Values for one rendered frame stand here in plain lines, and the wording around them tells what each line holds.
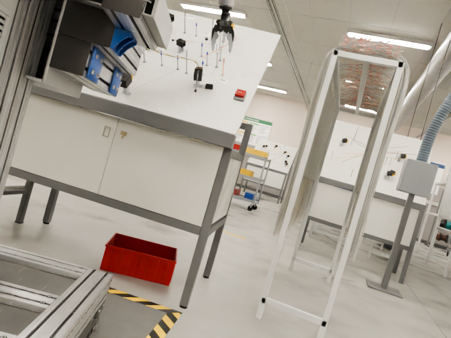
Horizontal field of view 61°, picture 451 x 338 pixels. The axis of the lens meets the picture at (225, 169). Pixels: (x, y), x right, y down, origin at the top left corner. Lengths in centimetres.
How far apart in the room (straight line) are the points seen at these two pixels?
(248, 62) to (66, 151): 112
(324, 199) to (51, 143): 317
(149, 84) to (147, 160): 41
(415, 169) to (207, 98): 237
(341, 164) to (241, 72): 275
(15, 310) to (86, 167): 101
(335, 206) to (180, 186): 289
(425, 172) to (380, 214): 89
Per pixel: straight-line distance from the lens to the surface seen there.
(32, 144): 222
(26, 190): 271
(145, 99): 199
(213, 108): 194
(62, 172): 213
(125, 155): 197
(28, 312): 121
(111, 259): 219
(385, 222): 456
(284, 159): 1101
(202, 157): 186
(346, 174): 466
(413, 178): 385
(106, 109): 200
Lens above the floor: 74
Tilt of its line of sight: 1 degrees down
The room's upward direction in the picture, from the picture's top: 16 degrees clockwise
